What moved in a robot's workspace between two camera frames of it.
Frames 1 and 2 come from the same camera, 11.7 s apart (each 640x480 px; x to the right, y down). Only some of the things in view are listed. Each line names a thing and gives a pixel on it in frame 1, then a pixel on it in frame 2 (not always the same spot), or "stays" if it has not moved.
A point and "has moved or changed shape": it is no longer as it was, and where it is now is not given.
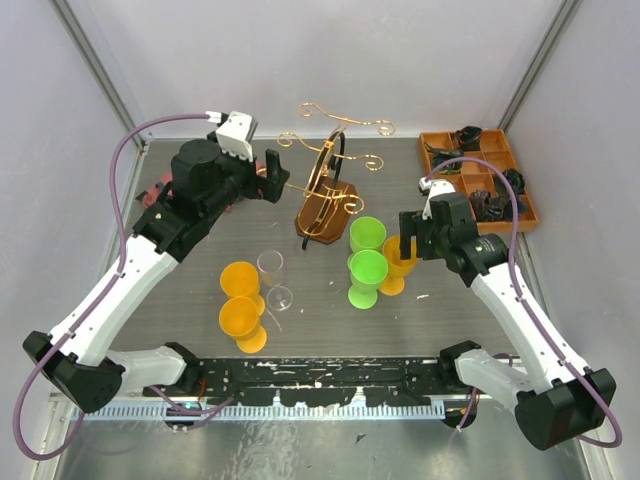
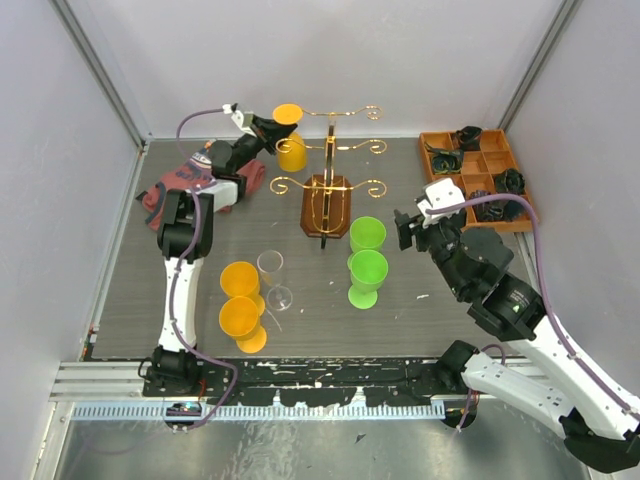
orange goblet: x=398 y=268 -> x=292 y=151
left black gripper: x=270 y=187 -> x=269 y=134
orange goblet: x=242 y=279 stays
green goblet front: x=367 y=268 stays
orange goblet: x=239 y=318 stays
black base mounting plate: x=324 y=382 stays
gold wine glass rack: x=327 y=193 has moved or changed shape
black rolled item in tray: x=516 y=179 stays
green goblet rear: x=367 y=233 stays
